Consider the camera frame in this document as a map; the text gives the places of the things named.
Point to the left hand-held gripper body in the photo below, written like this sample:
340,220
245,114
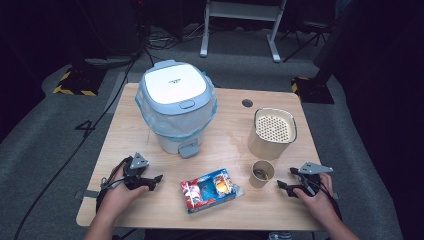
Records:
138,161

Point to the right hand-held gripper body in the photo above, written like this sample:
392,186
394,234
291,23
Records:
313,168

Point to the small brown paper cup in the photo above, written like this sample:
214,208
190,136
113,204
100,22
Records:
258,181

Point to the dark wet tea leaves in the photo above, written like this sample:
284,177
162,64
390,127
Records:
260,173

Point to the beige container with perforated strainer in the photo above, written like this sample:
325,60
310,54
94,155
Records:
266,146

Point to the colourful printed snack box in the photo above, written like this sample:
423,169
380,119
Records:
208,190

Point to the white and blue pedal trash can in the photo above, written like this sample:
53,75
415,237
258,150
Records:
175,86

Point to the person's right hand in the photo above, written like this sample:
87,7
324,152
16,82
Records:
320,205

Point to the person's left hand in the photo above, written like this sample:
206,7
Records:
116,200

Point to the grey tape piece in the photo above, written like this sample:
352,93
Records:
87,194
336,196

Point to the person's shoe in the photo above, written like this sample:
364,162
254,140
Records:
280,236

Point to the translucent blue trash bag liner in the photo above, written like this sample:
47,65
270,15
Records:
173,121

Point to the black yellow striped stand base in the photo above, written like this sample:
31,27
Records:
78,81
311,91

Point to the black tripod stand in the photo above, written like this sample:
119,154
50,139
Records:
310,31

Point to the white metal table frame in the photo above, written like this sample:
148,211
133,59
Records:
240,11

